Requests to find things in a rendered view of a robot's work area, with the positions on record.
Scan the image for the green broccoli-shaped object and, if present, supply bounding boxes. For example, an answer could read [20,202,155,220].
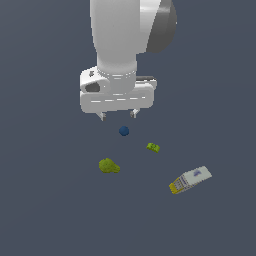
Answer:
[98,157,121,174]

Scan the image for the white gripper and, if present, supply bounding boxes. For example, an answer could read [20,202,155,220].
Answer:
[78,66,158,122]

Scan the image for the white and yellow box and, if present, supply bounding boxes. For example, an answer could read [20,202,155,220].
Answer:
[168,165,213,196]

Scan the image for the small green toy block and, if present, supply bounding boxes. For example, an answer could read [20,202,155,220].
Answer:
[145,142,161,154]

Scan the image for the small blue ball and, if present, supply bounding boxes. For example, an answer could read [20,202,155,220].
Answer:
[118,125,130,137]

